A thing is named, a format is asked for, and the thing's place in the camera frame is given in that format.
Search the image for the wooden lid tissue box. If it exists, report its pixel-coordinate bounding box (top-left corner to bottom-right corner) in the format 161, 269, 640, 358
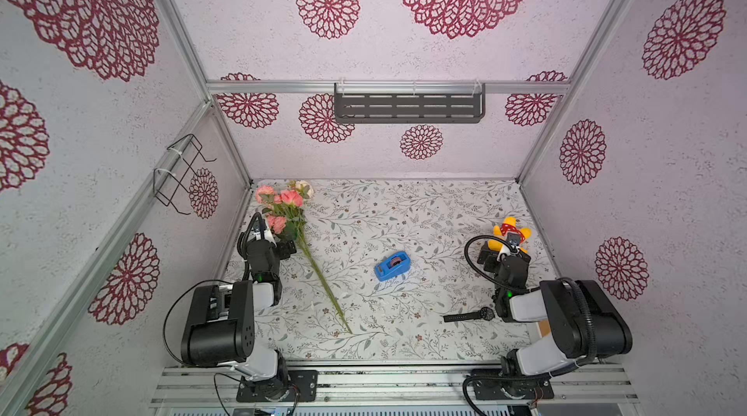
537, 320, 551, 337

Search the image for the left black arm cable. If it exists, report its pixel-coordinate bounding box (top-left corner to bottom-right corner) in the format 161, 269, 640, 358
161, 211, 264, 416

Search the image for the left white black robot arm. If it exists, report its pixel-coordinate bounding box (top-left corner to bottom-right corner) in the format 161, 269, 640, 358
180, 230, 297, 383

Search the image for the yellow plush toy red hat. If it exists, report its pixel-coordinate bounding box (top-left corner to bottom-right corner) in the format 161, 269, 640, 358
493, 217, 532, 254

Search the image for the pink artificial flower bouquet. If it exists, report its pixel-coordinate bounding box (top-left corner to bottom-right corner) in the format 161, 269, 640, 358
255, 180, 352, 334

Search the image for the right black corrugated cable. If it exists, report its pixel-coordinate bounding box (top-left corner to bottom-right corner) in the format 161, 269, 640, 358
462, 234, 599, 416

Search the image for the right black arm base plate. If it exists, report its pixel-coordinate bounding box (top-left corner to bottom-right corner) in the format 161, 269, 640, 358
467, 369, 556, 400

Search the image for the blue tape dispenser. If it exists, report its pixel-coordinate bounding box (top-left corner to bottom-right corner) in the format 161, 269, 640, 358
373, 251, 412, 282

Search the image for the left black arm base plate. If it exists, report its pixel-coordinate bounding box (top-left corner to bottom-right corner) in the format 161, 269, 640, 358
237, 369, 319, 404

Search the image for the black wire wall rack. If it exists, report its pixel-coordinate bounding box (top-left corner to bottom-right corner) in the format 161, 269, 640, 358
151, 133, 220, 219

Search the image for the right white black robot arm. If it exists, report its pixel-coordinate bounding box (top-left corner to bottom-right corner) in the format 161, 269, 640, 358
464, 235, 633, 380

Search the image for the grey wall shelf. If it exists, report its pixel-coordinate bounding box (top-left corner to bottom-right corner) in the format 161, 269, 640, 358
333, 82, 486, 124

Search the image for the black wristwatch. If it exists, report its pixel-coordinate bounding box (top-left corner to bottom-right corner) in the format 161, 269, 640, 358
443, 307, 495, 323

